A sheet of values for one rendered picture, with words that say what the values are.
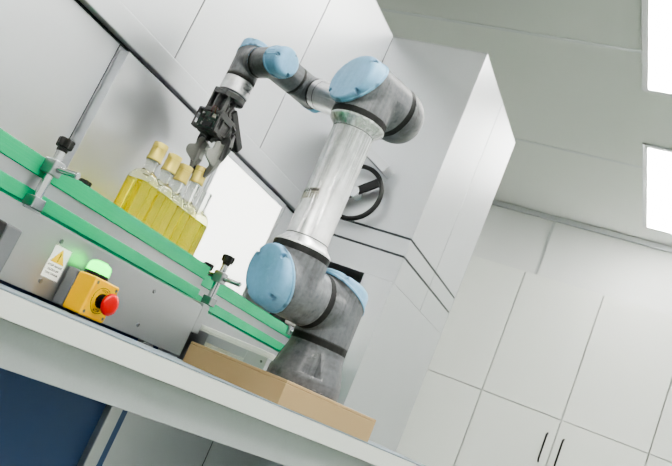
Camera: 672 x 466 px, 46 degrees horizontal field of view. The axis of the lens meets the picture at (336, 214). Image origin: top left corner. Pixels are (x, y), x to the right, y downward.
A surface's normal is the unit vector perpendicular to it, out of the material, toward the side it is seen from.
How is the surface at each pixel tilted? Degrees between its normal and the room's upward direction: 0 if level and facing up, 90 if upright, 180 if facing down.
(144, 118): 90
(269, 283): 98
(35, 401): 90
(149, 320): 90
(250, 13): 90
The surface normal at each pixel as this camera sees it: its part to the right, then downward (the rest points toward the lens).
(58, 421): 0.86, 0.26
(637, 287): -0.33, -0.37
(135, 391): 0.72, 0.14
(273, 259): -0.67, -0.31
